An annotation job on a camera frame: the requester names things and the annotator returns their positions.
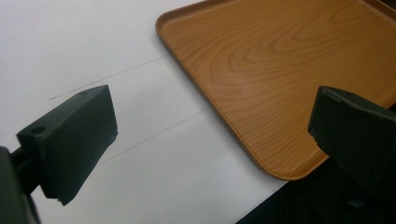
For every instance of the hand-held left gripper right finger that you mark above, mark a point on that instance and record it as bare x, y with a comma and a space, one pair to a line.
355, 133

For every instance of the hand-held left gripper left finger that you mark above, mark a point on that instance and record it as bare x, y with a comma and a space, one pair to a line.
71, 137

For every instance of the wooden tray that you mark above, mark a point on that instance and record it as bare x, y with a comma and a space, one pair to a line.
264, 77

